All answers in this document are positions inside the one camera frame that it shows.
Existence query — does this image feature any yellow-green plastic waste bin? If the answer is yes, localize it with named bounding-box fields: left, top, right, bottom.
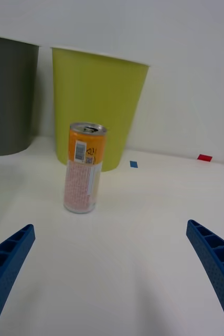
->
left=50, top=47, right=150, bottom=173

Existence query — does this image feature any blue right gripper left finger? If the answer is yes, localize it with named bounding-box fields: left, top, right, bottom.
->
left=0, top=224, right=36, bottom=336

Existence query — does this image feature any grey plastic waste bin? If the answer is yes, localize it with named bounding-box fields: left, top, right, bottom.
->
left=0, top=34, right=40, bottom=156

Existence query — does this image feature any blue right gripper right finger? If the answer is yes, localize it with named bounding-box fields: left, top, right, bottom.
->
left=186, top=219, right=224, bottom=336

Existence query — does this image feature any orange and pink can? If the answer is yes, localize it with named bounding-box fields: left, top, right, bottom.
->
left=63, top=121, right=108, bottom=214

